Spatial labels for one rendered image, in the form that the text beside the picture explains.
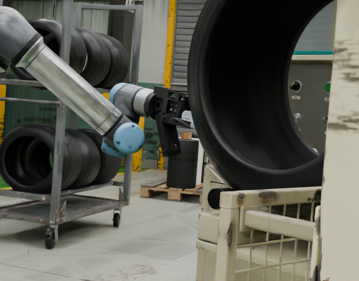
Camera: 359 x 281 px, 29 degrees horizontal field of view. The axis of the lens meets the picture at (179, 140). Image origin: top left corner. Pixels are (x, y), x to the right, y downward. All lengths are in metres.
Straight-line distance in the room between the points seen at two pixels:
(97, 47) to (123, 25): 5.83
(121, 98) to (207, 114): 0.40
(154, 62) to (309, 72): 9.41
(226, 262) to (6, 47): 1.01
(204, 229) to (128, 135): 0.32
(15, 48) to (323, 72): 0.94
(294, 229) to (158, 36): 10.82
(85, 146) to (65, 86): 3.77
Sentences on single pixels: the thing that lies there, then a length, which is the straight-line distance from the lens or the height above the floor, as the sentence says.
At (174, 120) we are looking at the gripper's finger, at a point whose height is 1.05.
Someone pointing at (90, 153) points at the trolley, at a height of 0.66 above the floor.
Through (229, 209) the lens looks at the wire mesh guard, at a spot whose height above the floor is 0.98.
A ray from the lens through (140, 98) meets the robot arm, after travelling 1.78.
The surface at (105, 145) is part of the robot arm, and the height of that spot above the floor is 0.97.
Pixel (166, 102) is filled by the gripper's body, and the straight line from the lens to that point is 1.71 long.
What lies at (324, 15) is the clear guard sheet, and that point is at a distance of 2.14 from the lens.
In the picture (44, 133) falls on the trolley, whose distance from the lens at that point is 5.09.
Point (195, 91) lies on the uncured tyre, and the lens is 1.52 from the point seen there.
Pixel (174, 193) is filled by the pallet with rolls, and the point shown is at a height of 0.09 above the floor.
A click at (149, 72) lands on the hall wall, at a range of 11.54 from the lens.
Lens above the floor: 1.09
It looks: 3 degrees down
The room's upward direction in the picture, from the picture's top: 4 degrees clockwise
